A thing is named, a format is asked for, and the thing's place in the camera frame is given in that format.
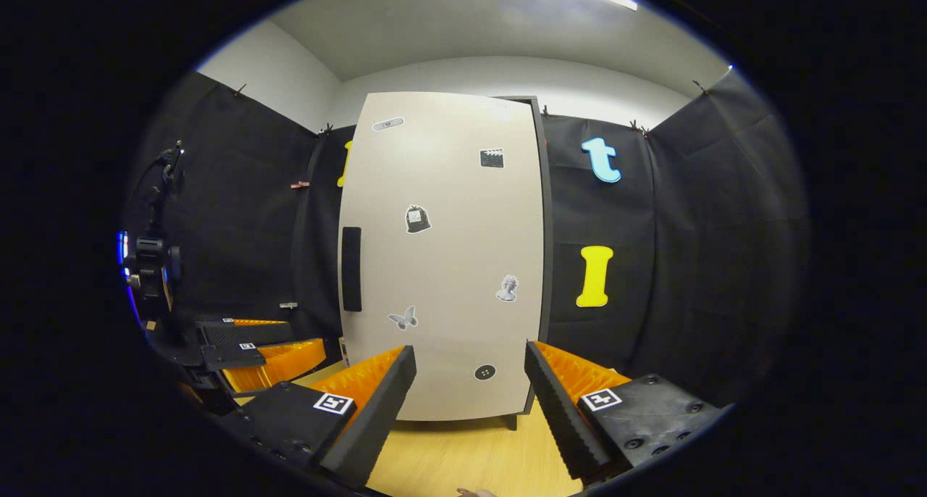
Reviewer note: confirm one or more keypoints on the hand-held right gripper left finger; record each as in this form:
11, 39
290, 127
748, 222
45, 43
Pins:
376, 410

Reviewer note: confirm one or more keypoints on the black backdrop cloth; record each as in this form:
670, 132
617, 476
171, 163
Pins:
688, 265

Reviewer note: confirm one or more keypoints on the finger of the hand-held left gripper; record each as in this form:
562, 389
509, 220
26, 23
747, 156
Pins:
282, 359
246, 332

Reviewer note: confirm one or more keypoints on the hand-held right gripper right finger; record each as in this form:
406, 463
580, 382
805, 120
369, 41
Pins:
558, 410

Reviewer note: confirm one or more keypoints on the beige cabinet door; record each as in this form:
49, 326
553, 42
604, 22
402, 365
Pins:
449, 265

